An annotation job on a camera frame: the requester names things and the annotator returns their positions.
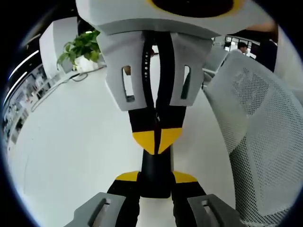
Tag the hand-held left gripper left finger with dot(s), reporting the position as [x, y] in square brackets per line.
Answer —
[109, 208]

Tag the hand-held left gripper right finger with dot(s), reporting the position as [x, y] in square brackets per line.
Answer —
[203, 210]

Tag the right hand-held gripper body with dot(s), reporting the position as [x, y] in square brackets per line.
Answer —
[118, 16]

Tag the green potted plant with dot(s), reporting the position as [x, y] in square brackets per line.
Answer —
[82, 47]

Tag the white mesh office chair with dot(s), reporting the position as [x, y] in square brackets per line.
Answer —
[265, 142]

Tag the long ceiling light strip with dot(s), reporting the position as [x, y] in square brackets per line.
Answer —
[14, 88]
[23, 63]

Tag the row of office desks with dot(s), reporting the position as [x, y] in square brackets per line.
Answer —
[28, 94]

